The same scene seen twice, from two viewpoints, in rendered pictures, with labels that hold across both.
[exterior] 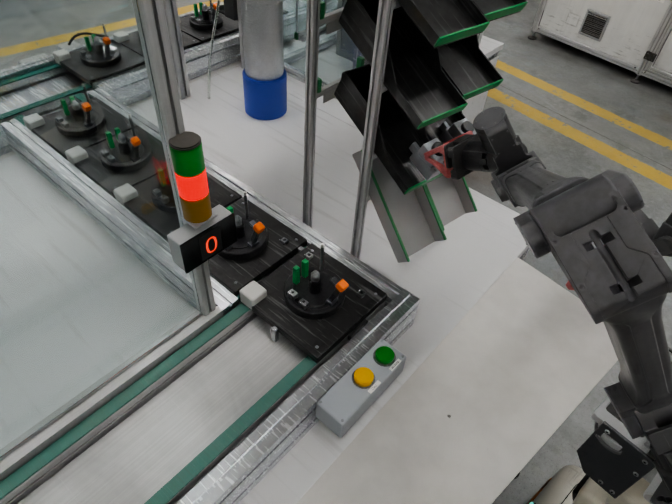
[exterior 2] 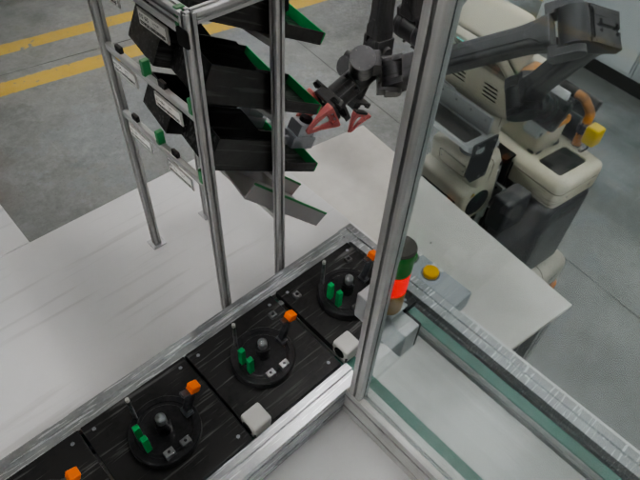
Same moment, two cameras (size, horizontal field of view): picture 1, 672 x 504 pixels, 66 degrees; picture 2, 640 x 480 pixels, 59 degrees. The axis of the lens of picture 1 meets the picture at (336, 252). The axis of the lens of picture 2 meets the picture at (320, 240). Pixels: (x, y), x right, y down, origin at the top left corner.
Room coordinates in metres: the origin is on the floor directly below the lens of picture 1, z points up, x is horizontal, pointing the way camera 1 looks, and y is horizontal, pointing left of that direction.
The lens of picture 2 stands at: (0.74, 0.84, 2.07)
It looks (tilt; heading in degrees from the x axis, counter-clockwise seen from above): 49 degrees down; 276
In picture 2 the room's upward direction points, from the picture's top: 4 degrees clockwise
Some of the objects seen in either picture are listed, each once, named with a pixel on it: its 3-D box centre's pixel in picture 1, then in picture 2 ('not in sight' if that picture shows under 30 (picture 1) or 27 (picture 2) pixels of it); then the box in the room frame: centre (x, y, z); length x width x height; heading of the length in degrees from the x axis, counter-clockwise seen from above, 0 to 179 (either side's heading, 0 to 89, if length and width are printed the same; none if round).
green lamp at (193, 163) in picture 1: (187, 155); not in sight; (0.67, 0.25, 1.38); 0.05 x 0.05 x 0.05
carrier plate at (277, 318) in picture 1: (314, 297); (346, 298); (0.75, 0.04, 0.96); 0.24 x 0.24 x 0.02; 52
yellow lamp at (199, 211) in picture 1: (195, 203); not in sight; (0.67, 0.25, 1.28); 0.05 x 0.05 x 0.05
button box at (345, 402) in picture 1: (362, 385); not in sight; (0.55, -0.08, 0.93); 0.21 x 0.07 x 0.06; 142
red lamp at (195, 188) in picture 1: (191, 180); not in sight; (0.67, 0.25, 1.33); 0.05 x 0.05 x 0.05
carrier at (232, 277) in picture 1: (238, 227); (262, 349); (0.91, 0.24, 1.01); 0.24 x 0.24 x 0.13; 52
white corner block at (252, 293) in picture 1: (253, 295); (346, 347); (0.73, 0.18, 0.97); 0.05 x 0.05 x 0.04; 52
